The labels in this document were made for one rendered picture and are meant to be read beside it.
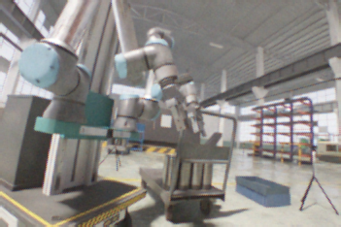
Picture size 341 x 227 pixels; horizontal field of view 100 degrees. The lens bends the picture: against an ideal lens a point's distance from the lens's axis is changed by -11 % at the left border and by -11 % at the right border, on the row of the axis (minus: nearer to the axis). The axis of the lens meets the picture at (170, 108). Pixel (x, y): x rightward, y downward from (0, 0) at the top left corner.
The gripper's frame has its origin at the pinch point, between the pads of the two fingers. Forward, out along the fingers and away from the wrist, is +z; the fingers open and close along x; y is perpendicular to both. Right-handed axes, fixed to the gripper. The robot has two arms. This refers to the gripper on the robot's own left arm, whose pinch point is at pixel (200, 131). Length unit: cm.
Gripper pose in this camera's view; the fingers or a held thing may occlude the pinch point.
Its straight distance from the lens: 93.5
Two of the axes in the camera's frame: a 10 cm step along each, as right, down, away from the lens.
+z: 1.9, 8.7, -4.6
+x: 4.8, 3.2, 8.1
